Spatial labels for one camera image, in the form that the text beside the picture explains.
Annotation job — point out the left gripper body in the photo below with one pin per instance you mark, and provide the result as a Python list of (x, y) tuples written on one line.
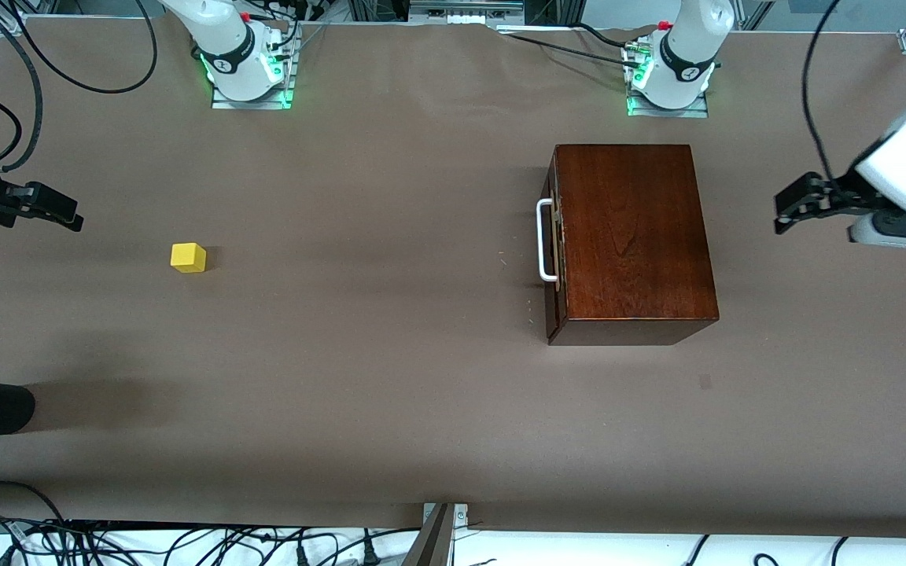
[(844, 196)]

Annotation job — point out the yellow cube block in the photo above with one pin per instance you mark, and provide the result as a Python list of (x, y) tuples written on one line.
[(189, 258)]

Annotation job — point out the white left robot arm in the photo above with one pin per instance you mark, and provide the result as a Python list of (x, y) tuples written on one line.
[(685, 55)]

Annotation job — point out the dark brown wooden cabinet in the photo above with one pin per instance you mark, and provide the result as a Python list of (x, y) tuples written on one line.
[(634, 236)]

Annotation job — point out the silver power strip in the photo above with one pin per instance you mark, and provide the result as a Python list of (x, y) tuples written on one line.
[(465, 11)]

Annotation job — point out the grey diagonal metal bar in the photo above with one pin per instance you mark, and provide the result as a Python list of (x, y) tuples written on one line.
[(431, 542)]

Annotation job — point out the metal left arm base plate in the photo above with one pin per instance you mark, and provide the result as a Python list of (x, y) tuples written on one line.
[(697, 112)]

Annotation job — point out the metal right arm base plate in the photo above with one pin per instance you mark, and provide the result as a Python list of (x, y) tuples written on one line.
[(221, 102)]

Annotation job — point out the small metal bracket plate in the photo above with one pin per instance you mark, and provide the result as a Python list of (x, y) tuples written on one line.
[(461, 515)]

